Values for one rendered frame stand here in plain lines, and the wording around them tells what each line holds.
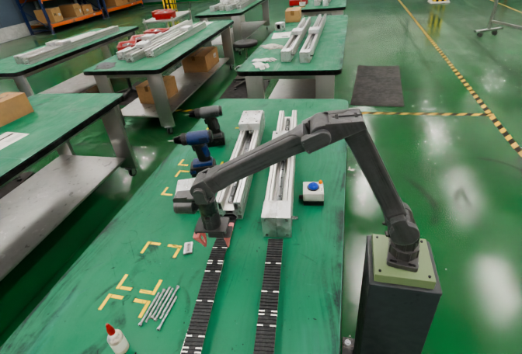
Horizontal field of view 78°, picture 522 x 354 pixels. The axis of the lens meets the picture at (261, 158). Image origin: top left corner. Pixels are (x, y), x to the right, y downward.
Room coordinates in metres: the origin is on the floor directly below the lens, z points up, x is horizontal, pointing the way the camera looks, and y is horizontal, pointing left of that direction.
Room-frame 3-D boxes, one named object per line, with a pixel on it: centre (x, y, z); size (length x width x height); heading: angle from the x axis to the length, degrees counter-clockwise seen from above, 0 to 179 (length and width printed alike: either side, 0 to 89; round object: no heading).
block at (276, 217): (0.85, -0.05, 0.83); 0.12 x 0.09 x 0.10; 80
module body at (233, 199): (1.32, 0.07, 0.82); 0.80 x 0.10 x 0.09; 170
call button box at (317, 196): (0.99, -0.18, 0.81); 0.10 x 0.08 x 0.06; 80
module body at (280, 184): (1.29, -0.11, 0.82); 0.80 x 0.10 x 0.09; 170
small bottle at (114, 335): (0.47, 0.43, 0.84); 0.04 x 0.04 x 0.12
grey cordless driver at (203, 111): (1.54, 0.27, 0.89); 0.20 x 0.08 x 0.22; 93
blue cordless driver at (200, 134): (1.27, 0.30, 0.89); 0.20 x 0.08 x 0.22; 93
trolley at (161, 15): (6.25, 1.34, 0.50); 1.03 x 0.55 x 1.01; 168
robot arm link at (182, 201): (0.76, 0.22, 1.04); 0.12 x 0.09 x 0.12; 80
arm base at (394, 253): (0.65, -0.40, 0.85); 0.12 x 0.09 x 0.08; 154
